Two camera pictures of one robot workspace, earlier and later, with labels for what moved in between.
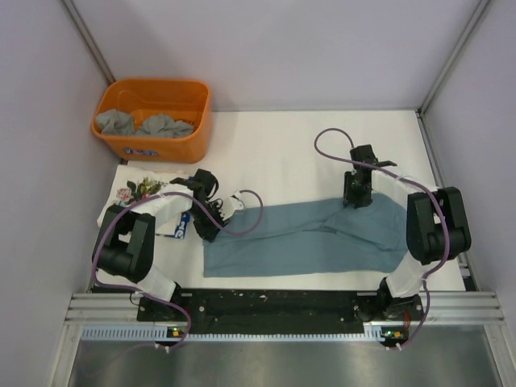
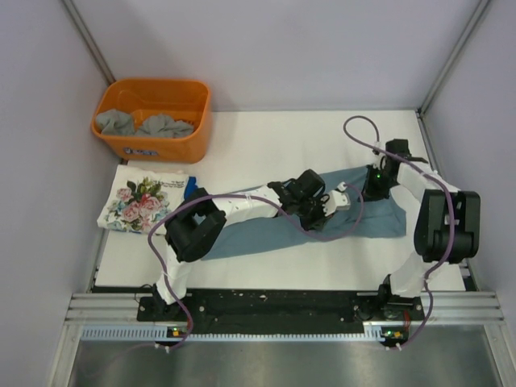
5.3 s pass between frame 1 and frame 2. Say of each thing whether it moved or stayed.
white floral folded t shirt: stayed
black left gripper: moved
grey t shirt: stayed
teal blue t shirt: moved
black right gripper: moved
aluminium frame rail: stayed
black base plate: stayed
